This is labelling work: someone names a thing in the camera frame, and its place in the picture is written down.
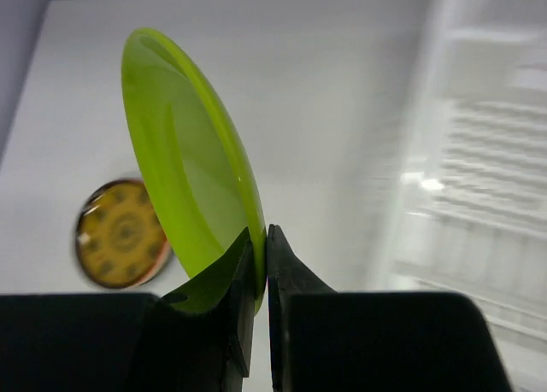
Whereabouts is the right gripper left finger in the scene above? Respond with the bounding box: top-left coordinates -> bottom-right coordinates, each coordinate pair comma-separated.
127,229 -> 255,391

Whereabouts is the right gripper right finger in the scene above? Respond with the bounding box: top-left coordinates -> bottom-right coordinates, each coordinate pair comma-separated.
266,225 -> 337,391

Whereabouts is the lime green plate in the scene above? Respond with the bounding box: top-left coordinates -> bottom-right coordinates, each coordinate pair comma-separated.
121,28 -> 266,304

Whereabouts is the white plastic dish rack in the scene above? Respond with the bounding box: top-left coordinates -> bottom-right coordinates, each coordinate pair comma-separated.
371,0 -> 547,350

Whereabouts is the yellow patterned dark plate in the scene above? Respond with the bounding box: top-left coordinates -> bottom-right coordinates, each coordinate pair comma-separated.
72,178 -> 173,290

